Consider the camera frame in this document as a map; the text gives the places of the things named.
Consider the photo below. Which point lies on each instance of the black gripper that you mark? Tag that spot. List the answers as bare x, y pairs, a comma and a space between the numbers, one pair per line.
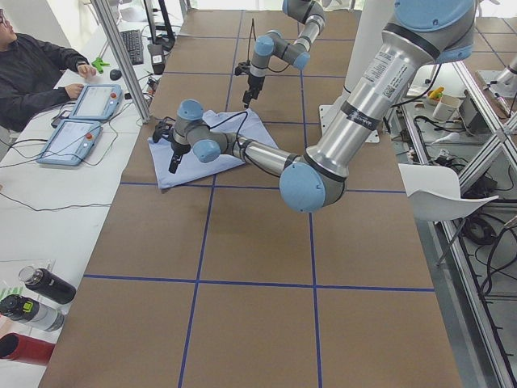
254, 82
178, 148

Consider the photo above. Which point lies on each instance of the light blue striped shirt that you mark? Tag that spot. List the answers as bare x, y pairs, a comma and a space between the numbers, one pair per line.
191, 168

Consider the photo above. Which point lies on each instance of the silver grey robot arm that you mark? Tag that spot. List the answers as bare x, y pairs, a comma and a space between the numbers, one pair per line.
417, 33
262, 49

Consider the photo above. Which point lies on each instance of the far blue teach pendant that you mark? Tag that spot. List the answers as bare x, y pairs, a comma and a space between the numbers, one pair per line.
97, 102

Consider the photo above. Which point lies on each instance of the blue teach pendant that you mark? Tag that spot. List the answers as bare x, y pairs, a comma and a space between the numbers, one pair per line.
97, 102
70, 143

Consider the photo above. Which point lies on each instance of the black computer mouse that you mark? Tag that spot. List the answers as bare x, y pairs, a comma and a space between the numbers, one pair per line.
115, 74

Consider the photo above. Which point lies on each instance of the near blue teach pendant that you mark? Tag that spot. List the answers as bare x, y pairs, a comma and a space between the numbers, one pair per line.
70, 143

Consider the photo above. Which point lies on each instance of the green plastic toy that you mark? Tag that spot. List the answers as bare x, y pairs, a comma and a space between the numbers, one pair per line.
99, 64

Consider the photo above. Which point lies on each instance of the black keyboard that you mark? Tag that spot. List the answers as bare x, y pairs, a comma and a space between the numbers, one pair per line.
134, 46

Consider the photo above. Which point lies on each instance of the blue tape line crosswise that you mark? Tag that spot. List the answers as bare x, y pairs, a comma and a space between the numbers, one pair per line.
260, 284

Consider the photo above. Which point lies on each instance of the seated person in black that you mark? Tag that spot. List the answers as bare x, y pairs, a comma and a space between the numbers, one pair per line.
30, 70

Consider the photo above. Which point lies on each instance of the black water bottle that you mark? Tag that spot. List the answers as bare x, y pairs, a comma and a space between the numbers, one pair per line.
47, 284

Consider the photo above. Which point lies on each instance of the white plastic chair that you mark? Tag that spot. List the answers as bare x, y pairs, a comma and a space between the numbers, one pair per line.
434, 193

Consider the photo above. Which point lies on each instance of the grey black thermos bottle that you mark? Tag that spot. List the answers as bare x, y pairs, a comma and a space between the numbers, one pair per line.
30, 312

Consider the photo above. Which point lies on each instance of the red bottle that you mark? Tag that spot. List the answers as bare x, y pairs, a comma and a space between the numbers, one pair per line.
25, 349

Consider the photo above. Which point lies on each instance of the aluminium frame post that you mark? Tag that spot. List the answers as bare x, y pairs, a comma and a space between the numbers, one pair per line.
108, 23

